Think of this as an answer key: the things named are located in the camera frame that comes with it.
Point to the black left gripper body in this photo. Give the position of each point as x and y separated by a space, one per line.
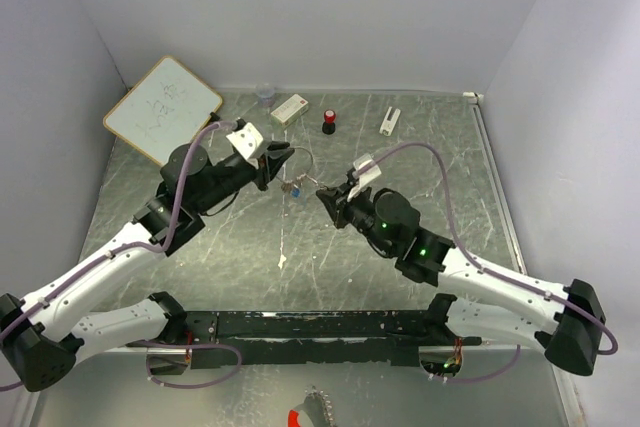
230 178

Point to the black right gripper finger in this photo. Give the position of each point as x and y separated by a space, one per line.
333 200
342 189

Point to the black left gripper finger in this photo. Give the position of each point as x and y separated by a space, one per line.
277 148
269 165

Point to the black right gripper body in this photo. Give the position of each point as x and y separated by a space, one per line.
359 213

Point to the large silver keyring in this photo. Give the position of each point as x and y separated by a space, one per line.
310 157

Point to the bunch of silver keys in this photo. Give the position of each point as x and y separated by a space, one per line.
288 185

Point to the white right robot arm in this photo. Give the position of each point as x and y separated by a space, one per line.
566 320

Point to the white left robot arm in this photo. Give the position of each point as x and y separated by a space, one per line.
49 331

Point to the white and green small box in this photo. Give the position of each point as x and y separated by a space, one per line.
289 111

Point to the clear plastic cup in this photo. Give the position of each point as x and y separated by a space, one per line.
265 93

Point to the white clip device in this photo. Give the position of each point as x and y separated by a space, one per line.
389 121

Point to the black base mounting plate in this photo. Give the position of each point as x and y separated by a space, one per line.
331 337

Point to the red and white tool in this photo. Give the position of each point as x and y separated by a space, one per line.
305 414

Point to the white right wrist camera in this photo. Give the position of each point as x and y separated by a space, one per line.
365 172

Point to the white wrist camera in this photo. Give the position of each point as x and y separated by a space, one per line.
365 172
247 140

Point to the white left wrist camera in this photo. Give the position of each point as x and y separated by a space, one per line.
247 140

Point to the small whiteboard with wooden frame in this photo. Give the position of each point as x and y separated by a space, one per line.
163 111

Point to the white corner bracket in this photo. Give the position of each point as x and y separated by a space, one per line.
476 97

